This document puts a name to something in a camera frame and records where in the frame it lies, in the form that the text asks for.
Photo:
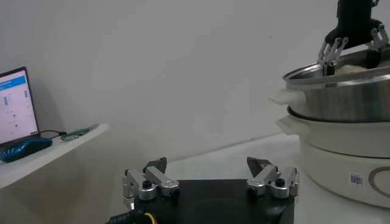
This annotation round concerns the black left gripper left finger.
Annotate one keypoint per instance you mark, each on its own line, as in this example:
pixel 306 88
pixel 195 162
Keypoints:
pixel 152 179

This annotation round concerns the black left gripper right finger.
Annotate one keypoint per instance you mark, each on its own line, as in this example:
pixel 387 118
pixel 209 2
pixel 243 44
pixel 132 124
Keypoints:
pixel 268 176

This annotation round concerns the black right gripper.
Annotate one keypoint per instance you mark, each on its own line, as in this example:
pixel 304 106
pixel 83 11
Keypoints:
pixel 355 24

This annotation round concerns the white steamed baozi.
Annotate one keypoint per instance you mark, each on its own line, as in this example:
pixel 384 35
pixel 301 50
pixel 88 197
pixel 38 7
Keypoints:
pixel 350 68

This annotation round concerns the stainless steel steamer basket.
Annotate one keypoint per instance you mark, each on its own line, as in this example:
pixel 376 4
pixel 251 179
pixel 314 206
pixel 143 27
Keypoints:
pixel 344 100

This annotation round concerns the white electric cooking pot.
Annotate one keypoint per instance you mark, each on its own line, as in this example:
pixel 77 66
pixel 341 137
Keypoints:
pixel 335 152

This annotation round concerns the white side desk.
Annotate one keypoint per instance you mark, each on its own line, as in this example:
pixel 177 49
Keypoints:
pixel 45 176

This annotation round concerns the blue computer mouse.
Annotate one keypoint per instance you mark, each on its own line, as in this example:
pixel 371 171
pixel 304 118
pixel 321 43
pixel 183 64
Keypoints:
pixel 24 149

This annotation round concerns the black laptop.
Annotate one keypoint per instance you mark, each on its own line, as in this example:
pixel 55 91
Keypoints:
pixel 15 106

